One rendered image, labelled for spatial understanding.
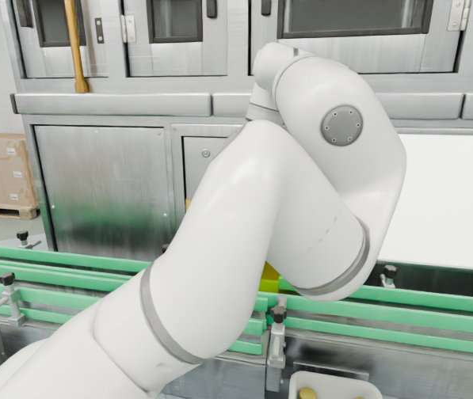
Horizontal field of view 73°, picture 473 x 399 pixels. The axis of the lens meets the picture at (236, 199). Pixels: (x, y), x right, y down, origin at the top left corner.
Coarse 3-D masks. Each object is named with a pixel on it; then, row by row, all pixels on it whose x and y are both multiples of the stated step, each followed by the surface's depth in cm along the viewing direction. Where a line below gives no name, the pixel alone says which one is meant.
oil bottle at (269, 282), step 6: (264, 270) 71; (270, 270) 70; (264, 276) 71; (270, 276) 71; (276, 276) 71; (264, 282) 72; (270, 282) 71; (276, 282) 71; (258, 288) 72; (264, 288) 72; (270, 288) 72; (276, 288) 72
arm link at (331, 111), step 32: (320, 64) 31; (288, 96) 32; (320, 96) 27; (352, 96) 27; (288, 128) 32; (320, 128) 28; (352, 128) 28; (384, 128) 29; (320, 160) 31; (352, 160) 29; (384, 160) 30; (352, 192) 32; (384, 192) 30; (384, 224) 28; (320, 288) 26; (352, 288) 26
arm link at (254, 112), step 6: (252, 108) 61; (258, 108) 60; (264, 108) 60; (246, 114) 63; (252, 114) 61; (258, 114) 60; (264, 114) 60; (270, 114) 60; (276, 114) 60; (270, 120) 60; (276, 120) 61; (282, 120) 62
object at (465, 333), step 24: (0, 264) 85; (24, 264) 83; (288, 312) 71; (312, 312) 70; (336, 312) 68; (360, 312) 67; (384, 312) 66; (408, 312) 65; (432, 312) 65; (360, 336) 69; (384, 336) 68; (408, 336) 67; (432, 336) 66; (456, 336) 65
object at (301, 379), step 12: (300, 372) 66; (312, 372) 66; (300, 384) 65; (312, 384) 65; (324, 384) 65; (336, 384) 64; (348, 384) 63; (360, 384) 63; (324, 396) 65; (336, 396) 65; (348, 396) 64; (360, 396) 63; (372, 396) 62
